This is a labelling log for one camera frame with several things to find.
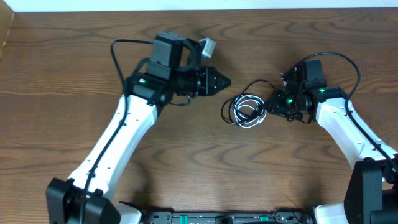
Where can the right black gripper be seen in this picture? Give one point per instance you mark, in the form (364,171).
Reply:
(276,108)

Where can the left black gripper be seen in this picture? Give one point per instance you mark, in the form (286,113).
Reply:
(206,78)

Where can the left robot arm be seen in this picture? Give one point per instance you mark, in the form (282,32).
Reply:
(174,68)

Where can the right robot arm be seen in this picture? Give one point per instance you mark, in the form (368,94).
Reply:
(371,196)

